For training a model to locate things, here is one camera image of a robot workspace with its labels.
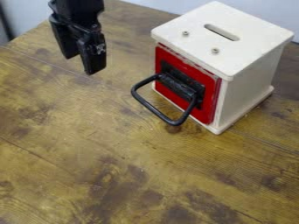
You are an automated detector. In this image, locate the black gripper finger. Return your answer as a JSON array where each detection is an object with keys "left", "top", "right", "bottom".
[
  {"left": 77, "top": 32, "right": 106, "bottom": 75},
  {"left": 49, "top": 17, "right": 78, "bottom": 59}
]

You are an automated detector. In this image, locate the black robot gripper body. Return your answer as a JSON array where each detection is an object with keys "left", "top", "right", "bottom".
[{"left": 48, "top": 0, "right": 105, "bottom": 39}]

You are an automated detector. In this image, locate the black metal drawer handle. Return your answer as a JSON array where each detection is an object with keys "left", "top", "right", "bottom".
[{"left": 129, "top": 59, "right": 207, "bottom": 127}]

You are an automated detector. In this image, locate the red wooden drawer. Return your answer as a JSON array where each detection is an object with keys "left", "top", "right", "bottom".
[{"left": 153, "top": 44, "right": 221, "bottom": 124}]

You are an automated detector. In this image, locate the white wooden box cabinet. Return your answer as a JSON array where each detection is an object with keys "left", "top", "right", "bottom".
[{"left": 150, "top": 1, "right": 293, "bottom": 135}]

